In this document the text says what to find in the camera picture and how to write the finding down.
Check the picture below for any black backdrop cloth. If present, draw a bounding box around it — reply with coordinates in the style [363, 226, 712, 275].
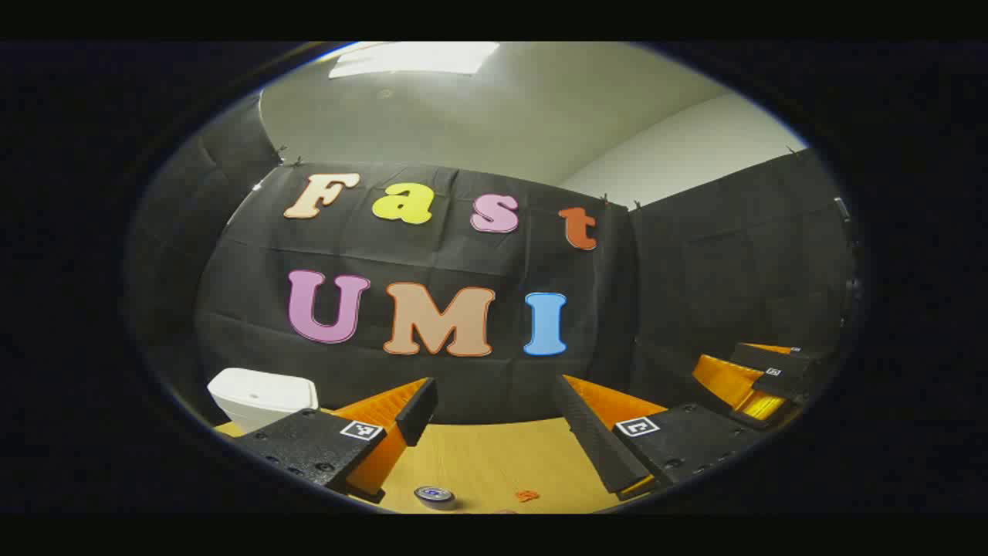
[127, 93, 858, 433]

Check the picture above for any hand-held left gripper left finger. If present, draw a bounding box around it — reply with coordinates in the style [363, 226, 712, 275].
[232, 377, 438, 504]

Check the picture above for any ceiling light panel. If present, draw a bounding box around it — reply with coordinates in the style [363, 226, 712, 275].
[328, 42, 501, 80]

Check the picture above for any white desktop garbage bin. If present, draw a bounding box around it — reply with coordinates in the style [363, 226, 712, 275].
[207, 368, 319, 435]

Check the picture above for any wooden desktop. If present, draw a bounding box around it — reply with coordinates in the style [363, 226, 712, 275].
[215, 417, 657, 514]

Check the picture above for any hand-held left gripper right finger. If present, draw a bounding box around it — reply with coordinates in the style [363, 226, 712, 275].
[553, 375, 769, 501]

